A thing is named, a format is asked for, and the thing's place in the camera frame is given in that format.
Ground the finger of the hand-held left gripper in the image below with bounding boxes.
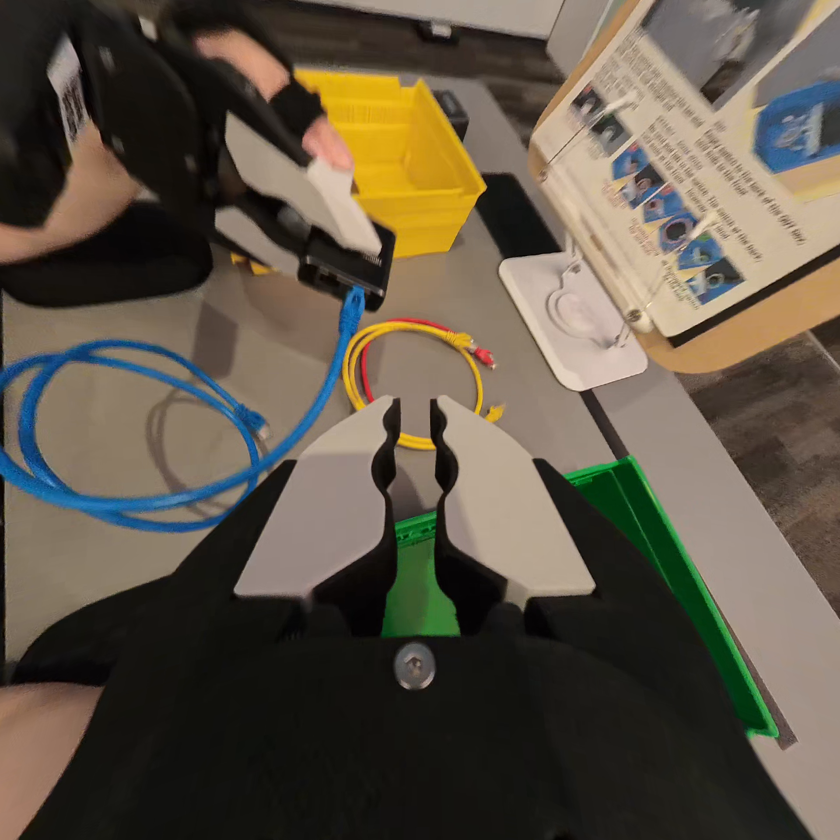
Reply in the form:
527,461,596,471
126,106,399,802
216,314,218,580
223,112,383,258
213,205,311,280

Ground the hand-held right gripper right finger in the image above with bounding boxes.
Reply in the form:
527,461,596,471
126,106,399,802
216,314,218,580
430,395,597,602

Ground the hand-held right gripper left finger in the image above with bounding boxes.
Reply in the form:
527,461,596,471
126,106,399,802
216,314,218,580
233,395,401,602

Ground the black ethernet splitter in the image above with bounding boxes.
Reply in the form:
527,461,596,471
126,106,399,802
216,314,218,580
297,223,396,312

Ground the yellow ethernet cable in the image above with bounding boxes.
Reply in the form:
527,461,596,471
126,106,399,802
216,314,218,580
344,319,506,452

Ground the blue ethernet cable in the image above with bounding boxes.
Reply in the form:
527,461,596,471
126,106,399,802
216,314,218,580
0,285,366,534

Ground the yellow plastic bin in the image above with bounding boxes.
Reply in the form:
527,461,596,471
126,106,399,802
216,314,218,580
230,69,488,277

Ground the green plastic bin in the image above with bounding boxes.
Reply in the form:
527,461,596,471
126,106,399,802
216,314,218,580
381,456,780,739

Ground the red ethernet cable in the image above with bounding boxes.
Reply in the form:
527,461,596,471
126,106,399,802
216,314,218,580
361,317,497,408

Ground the person's left hand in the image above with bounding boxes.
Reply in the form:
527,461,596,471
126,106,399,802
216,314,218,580
193,29,357,173

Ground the white stand base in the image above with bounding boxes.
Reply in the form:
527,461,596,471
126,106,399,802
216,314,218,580
499,249,649,392

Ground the dark flat pad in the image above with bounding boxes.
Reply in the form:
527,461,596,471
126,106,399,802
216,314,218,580
476,172,562,260

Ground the person's leg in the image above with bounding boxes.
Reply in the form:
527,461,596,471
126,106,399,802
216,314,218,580
0,682,106,840

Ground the small black camera box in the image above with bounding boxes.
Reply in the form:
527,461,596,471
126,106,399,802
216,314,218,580
433,88,470,142

